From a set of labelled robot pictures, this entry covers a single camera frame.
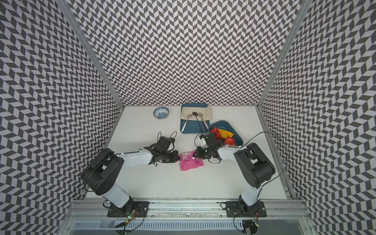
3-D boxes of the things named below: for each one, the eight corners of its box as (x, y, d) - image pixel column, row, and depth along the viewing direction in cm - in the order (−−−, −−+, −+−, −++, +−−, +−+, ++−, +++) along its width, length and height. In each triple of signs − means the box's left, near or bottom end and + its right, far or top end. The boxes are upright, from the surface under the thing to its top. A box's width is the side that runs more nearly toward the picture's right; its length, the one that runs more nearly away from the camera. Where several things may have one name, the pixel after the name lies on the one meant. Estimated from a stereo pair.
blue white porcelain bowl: (153, 120, 111) (151, 117, 107) (155, 110, 118) (154, 106, 114) (167, 121, 111) (166, 117, 107) (169, 110, 118) (168, 106, 114)
